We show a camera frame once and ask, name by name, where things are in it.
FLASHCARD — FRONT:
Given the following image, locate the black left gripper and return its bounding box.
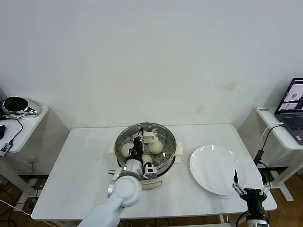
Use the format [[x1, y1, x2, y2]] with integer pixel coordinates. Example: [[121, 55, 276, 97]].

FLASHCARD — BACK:
[[128, 127, 144, 162]]

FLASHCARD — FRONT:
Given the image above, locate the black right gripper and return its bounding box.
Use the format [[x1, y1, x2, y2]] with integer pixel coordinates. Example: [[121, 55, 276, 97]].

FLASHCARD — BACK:
[[232, 169, 272, 213]]

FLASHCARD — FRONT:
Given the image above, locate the stainless steel steamer basket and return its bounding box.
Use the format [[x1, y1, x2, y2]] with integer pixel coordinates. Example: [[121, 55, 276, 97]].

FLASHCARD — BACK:
[[115, 122, 177, 176]]

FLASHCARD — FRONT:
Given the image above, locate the black floor bar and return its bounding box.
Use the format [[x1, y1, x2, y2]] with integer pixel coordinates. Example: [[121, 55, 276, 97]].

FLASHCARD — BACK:
[[18, 174, 50, 181], [257, 166, 290, 177]]

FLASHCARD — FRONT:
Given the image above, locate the white round plate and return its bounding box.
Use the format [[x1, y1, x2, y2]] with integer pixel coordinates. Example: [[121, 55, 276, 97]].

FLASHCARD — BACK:
[[188, 144, 248, 196]]

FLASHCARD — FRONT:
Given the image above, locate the white side table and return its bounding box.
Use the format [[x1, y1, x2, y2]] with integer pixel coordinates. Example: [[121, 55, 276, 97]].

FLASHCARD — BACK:
[[0, 105, 71, 204], [236, 106, 303, 202]]

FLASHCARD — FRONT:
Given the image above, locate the grey open laptop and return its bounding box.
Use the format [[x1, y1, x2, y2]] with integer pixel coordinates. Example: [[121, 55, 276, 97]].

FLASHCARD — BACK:
[[274, 78, 303, 146]]

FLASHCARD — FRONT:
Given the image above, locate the shiny chrome rounded device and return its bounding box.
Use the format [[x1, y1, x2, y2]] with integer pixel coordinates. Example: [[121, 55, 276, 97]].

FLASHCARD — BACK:
[[1, 96, 39, 119]]

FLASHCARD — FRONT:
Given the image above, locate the small grey adapter box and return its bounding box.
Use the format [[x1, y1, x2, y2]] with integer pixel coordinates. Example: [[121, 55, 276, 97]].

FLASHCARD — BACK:
[[0, 141, 14, 158]]

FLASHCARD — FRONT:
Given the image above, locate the black power cable with adapter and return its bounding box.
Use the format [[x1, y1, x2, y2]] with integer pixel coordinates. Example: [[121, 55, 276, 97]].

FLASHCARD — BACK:
[[253, 124, 285, 190]]

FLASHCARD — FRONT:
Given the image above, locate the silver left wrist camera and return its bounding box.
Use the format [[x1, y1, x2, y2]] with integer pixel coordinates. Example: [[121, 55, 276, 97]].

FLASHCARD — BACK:
[[143, 163, 159, 181]]

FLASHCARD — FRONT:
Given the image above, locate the white laptop cable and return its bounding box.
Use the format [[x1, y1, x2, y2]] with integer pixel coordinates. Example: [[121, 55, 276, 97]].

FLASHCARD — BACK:
[[259, 122, 284, 152]]

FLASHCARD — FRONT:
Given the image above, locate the black thin cable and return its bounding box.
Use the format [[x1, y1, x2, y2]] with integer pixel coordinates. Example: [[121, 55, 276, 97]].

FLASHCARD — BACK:
[[0, 113, 24, 145]]

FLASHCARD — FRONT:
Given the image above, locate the white floor cable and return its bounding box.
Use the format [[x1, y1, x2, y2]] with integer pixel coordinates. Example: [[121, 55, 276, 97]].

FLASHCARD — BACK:
[[0, 200, 32, 217]]

